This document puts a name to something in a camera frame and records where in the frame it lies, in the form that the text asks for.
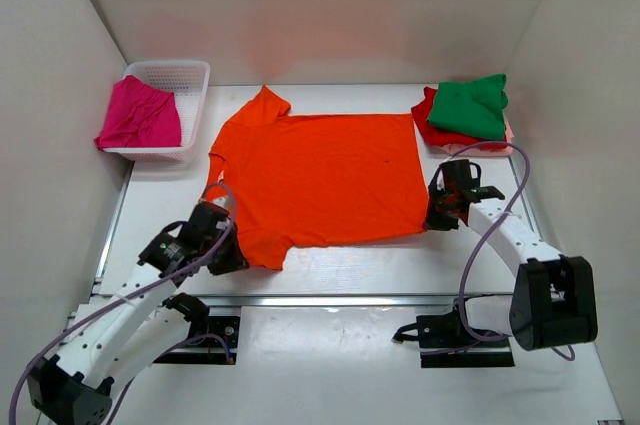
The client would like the orange t-shirt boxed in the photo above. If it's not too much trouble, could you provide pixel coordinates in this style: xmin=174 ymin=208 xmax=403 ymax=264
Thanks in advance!
xmin=206 ymin=87 xmax=429 ymax=271

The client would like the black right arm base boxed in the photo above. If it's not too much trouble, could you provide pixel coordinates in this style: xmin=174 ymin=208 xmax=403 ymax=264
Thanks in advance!
xmin=392 ymin=295 xmax=515 ymax=369

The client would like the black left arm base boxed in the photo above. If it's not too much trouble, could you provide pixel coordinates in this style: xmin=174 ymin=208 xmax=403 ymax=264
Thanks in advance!
xmin=154 ymin=293 xmax=241 ymax=366

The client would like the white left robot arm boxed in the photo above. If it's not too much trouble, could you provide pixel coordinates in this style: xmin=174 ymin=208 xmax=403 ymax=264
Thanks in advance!
xmin=26 ymin=196 xmax=248 ymax=424

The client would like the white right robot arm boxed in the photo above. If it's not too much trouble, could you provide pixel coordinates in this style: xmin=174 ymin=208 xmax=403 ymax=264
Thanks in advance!
xmin=424 ymin=159 xmax=598 ymax=351

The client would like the pink folded t-shirt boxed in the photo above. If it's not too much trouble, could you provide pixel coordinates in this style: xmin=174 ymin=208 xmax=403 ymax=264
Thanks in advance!
xmin=433 ymin=128 xmax=513 ymax=157

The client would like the red folded t-shirt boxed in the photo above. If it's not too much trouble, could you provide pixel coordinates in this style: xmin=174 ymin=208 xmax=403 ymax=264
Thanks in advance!
xmin=411 ymin=87 xmax=512 ymax=157

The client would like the green folded t-shirt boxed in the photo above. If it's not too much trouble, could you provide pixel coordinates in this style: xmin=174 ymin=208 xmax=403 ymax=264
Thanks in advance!
xmin=427 ymin=74 xmax=509 ymax=140

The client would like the magenta t-shirt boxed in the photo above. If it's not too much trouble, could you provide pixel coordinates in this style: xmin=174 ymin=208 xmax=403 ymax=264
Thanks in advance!
xmin=94 ymin=75 xmax=182 ymax=150

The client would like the white plastic basket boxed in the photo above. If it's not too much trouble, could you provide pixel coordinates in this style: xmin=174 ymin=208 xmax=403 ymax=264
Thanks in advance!
xmin=104 ymin=59 xmax=210 ymax=162

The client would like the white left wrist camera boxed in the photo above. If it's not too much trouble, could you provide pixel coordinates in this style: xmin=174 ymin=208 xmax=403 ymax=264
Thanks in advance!
xmin=210 ymin=195 xmax=231 ymax=211

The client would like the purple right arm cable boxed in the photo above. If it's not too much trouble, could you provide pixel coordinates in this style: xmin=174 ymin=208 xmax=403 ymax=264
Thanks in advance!
xmin=432 ymin=140 xmax=576 ymax=362

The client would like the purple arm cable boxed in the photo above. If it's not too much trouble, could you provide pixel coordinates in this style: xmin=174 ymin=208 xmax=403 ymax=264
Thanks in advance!
xmin=432 ymin=140 xmax=576 ymax=362
xmin=8 ymin=182 xmax=237 ymax=425

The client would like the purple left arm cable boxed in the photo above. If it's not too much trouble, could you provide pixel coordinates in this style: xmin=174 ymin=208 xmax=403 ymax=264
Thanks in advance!
xmin=8 ymin=182 xmax=237 ymax=425

